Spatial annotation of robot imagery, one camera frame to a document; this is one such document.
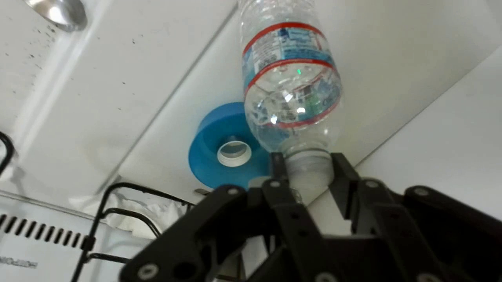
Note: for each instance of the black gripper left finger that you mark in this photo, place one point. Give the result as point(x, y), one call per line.
point(252, 229)

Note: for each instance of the clear plastic water bottle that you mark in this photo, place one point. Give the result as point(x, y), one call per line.
point(291, 88)

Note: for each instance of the black stove grate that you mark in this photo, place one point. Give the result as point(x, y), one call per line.
point(7, 151)

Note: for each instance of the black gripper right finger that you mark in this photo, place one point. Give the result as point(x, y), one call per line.
point(418, 236)

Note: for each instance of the blue plastic bowl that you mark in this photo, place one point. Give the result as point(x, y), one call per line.
point(210, 151)

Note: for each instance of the metal spoon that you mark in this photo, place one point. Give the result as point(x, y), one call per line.
point(60, 10)

